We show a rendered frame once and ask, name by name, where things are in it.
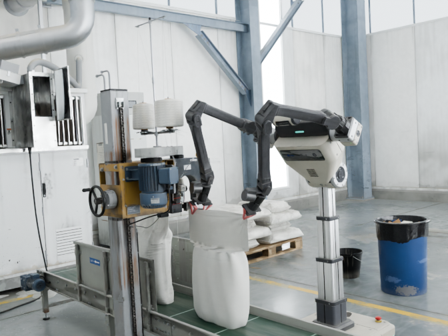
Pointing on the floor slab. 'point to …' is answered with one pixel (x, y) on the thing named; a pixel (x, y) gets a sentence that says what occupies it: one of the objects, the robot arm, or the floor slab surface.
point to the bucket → (351, 262)
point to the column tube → (117, 241)
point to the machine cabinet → (43, 197)
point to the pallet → (269, 250)
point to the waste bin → (403, 254)
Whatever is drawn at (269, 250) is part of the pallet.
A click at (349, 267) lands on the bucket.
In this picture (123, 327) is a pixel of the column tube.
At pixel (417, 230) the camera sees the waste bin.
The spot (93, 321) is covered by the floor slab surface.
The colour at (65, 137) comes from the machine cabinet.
